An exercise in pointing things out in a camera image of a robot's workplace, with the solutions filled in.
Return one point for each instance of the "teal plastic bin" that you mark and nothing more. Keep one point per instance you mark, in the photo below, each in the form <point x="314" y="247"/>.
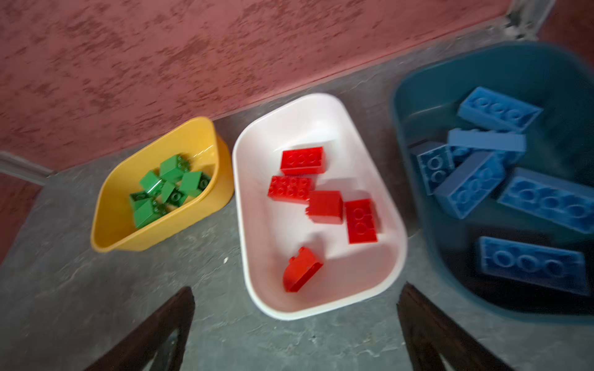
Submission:
<point x="559" y="144"/>

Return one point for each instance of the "blue lego brick slim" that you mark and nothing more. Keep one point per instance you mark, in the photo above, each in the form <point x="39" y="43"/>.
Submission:
<point x="508" y="146"/>

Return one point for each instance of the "blue lego brick pair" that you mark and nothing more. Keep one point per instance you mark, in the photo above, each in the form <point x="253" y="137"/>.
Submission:
<point x="470" y="184"/>
<point x="548" y="267"/>

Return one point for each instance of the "white plastic bin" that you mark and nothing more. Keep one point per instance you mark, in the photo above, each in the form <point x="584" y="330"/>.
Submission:
<point x="318" y="228"/>

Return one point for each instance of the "blue lego brick long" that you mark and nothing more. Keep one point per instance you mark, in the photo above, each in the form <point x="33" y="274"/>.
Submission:
<point x="553" y="199"/>

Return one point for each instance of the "aluminium corner post left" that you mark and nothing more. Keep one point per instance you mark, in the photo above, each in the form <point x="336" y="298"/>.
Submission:
<point x="20" y="168"/>

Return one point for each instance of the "aluminium corner post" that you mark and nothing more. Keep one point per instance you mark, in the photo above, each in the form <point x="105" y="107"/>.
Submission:
<point x="525" y="18"/>
<point x="20" y="168"/>

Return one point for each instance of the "green lego brick front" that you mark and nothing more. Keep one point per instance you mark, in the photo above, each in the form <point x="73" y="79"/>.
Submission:
<point x="172" y="196"/>

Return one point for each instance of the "red lego brick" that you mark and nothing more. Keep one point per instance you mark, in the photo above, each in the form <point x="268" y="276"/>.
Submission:
<point x="361" y="225"/>
<point x="304" y="161"/>
<point x="291" y="189"/>
<point x="325" y="207"/>
<point x="300" y="270"/>

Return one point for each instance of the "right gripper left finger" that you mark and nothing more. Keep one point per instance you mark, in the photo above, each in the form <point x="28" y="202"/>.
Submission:
<point x="159" y="343"/>

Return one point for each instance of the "aluminium corner post right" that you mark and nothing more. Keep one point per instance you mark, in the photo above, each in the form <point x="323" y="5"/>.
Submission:
<point x="525" y="18"/>

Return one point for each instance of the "yellow plastic bin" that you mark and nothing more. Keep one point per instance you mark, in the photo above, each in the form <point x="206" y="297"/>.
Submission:
<point x="198" y="142"/>

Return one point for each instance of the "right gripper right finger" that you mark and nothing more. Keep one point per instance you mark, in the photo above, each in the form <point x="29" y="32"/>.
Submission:
<point x="431" y="337"/>

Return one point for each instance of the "green curved lego brick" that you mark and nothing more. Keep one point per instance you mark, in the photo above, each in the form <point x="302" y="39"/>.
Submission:
<point x="152" y="184"/>

